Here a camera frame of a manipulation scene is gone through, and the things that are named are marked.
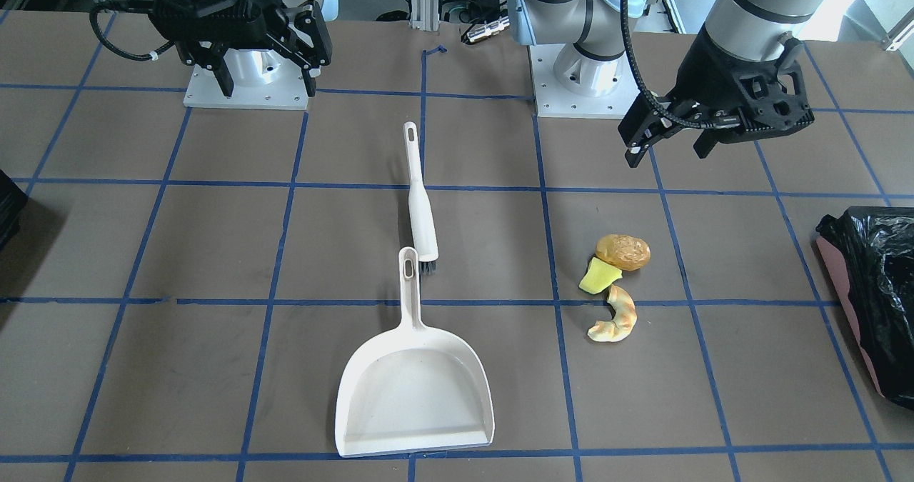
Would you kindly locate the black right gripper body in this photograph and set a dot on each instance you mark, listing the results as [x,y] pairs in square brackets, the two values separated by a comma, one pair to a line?
[300,31]

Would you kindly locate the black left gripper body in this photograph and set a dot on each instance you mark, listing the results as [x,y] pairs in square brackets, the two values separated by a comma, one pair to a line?
[703,75]

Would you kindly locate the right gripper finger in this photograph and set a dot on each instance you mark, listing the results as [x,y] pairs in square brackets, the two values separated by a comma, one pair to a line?
[212,58]
[301,35]

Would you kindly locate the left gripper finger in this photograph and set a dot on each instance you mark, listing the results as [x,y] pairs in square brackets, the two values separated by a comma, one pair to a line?
[707,141]
[642,127]

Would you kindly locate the brown toy potato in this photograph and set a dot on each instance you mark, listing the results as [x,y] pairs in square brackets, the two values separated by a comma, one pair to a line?
[626,252]

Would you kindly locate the yellow green toy piece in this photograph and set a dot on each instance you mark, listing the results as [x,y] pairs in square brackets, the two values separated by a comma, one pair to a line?
[599,276]

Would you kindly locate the toy croissant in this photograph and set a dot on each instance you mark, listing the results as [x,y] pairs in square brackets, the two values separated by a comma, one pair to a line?
[624,318]

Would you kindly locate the white hand brush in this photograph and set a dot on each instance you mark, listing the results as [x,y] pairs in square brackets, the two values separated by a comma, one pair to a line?
[423,229]

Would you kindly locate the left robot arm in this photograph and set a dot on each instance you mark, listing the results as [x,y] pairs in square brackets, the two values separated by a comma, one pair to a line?
[749,29]

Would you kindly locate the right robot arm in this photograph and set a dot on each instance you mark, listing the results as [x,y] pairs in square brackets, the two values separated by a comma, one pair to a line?
[251,52]

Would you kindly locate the black lined trash bin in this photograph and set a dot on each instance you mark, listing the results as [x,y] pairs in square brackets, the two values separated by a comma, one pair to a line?
[868,254]

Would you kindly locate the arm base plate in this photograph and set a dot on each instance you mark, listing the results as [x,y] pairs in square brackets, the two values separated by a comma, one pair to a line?
[263,80]
[568,84]

